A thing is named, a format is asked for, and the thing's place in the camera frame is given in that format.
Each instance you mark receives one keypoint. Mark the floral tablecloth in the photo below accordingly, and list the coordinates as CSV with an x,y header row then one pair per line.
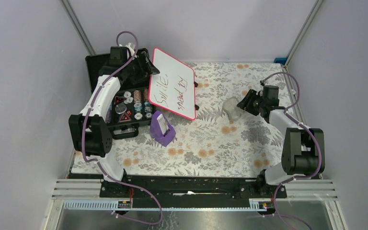
x,y
212,145

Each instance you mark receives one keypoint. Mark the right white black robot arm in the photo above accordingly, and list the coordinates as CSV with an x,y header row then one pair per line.
x,y
303,154

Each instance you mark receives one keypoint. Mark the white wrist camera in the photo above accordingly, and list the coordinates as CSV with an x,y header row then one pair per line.
x,y
132,48

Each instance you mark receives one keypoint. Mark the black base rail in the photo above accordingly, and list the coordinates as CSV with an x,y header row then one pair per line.
x,y
169,185

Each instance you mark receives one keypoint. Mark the blue poker chip stack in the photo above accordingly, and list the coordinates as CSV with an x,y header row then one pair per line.
x,y
138,107

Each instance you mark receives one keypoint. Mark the purple box holder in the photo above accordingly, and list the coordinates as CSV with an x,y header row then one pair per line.
x,y
161,130

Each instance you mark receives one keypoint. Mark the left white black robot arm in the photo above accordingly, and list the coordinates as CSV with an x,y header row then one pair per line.
x,y
90,133

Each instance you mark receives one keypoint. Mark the orange poker chip stack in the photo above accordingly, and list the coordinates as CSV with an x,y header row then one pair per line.
x,y
137,96

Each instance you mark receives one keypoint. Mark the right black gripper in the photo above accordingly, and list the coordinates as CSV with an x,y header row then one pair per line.
x,y
250,96

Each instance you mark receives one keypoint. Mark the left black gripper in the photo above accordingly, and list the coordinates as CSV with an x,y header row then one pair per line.
x,y
145,70

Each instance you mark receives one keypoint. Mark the grey eraser cloth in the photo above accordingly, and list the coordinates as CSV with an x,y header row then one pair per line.
x,y
231,109

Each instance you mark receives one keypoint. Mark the pink framed whiteboard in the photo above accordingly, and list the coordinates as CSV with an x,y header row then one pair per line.
x,y
174,88

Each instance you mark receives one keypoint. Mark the blue corner bracket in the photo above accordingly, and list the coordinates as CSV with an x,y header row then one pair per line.
x,y
281,60

